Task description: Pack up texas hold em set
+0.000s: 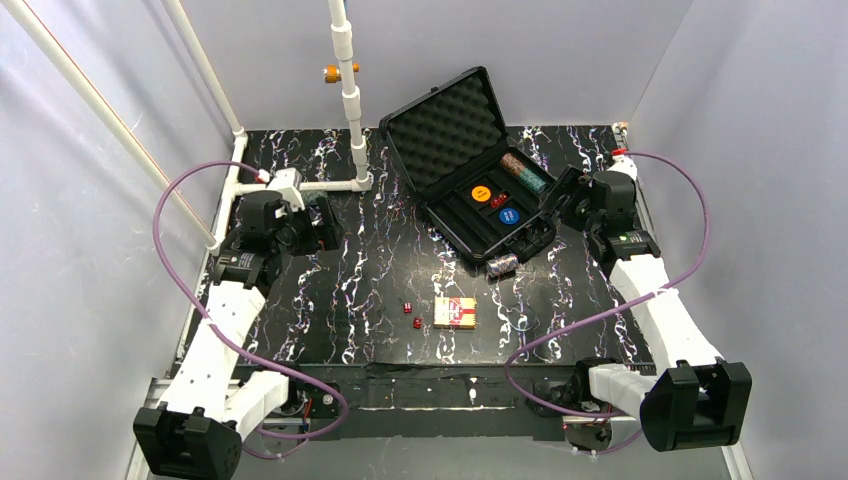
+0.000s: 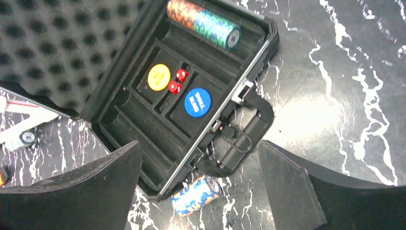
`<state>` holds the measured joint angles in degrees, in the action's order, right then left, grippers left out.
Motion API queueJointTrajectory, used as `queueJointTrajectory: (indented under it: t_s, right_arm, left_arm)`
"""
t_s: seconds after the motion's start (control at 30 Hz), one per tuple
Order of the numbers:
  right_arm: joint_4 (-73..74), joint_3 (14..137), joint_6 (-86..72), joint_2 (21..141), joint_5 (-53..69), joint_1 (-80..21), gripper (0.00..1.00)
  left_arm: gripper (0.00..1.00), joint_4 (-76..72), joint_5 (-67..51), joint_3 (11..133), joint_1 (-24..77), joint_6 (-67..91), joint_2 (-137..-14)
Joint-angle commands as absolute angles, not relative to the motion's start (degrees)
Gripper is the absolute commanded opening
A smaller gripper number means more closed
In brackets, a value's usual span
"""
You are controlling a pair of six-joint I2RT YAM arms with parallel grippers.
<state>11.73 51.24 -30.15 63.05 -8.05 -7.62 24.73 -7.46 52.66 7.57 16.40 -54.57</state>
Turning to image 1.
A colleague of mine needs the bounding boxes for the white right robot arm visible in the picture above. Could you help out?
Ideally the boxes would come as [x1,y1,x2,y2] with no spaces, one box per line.
[541,168,752,452]

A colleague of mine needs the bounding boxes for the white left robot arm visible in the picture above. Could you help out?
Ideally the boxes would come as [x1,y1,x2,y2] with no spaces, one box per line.
[133,191,347,479]

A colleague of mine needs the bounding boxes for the blue small blind button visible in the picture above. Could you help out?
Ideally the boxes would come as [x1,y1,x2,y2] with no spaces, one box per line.
[498,207,520,225]

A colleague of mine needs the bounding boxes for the brown teal chip stack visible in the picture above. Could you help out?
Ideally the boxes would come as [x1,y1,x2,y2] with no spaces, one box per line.
[500,153,547,194]

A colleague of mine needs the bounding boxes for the red dice in case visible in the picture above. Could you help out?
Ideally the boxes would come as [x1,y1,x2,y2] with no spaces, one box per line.
[490,193,509,208]

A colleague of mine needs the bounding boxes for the orange dealer button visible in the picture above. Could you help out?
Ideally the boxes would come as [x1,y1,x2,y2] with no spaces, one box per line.
[470,185,492,203]

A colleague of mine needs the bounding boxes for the clear plastic disc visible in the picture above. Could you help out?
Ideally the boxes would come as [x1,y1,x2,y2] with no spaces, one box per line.
[507,304,538,333]

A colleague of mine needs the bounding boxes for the black foam-lined poker case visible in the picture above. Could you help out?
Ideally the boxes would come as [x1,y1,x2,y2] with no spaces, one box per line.
[379,66,557,265]

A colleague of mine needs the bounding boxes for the orange clamp on pipe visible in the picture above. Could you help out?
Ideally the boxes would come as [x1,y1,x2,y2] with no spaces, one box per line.
[323,63,360,84]

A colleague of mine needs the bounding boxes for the red playing card box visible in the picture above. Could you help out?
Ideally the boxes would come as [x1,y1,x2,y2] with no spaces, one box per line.
[433,297,477,329]

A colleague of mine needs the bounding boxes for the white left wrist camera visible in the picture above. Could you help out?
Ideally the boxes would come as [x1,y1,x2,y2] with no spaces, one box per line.
[256,168,306,212]

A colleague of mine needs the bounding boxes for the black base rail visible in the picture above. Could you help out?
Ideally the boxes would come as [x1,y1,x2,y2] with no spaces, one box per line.
[299,363,573,441]

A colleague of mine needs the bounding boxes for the white PVC pipe frame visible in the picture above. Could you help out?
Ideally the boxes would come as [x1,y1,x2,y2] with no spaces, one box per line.
[3,0,374,258]

